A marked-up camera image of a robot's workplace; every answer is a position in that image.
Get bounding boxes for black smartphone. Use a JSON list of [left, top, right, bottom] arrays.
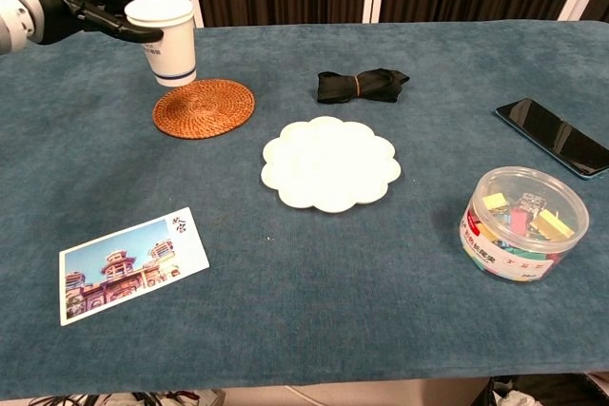
[[495, 97, 609, 181]]

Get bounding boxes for clear tub of binder clips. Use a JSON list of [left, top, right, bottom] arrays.
[[459, 165, 591, 283]]

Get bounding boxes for white flower-shaped paint palette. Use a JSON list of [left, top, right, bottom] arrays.
[[260, 115, 403, 214]]

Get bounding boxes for black folded cloth bundle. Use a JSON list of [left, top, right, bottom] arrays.
[[316, 68, 411, 105]]

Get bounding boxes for postcard with palace picture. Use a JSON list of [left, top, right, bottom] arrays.
[[58, 206, 211, 327]]

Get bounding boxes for white paper cup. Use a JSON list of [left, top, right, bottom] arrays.
[[124, 0, 198, 88]]

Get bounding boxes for black cables under table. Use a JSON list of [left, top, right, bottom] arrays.
[[28, 389, 225, 406]]

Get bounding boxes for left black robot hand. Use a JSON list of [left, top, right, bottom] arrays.
[[7, 0, 181, 47]]

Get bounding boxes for blue velvet tablecloth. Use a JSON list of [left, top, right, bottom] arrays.
[[0, 20, 609, 401]]

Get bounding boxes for round woven rattan coaster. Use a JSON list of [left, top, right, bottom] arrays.
[[151, 78, 257, 141]]

